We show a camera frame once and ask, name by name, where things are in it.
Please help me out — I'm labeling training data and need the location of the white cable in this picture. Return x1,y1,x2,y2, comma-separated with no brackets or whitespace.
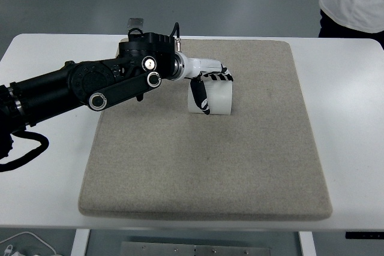
0,231,58,256

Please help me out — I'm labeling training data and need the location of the beige fabric mat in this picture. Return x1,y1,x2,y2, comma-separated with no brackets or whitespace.
78,38,333,221

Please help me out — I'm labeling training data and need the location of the small grey floor plate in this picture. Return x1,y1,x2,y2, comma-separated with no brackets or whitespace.
126,17,145,29

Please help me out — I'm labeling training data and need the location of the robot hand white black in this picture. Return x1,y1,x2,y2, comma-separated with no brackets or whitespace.
179,57,235,116

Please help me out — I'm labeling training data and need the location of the white cup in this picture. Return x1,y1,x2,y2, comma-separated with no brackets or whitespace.
187,79,233,116

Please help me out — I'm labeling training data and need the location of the black table control panel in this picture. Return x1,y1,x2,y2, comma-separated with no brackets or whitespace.
344,231,384,240

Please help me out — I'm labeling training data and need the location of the white table leg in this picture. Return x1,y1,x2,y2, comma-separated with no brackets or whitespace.
71,228,91,256
298,231,316,256

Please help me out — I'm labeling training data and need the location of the grey metal plate with screws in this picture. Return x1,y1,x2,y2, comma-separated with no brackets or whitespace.
121,240,271,256

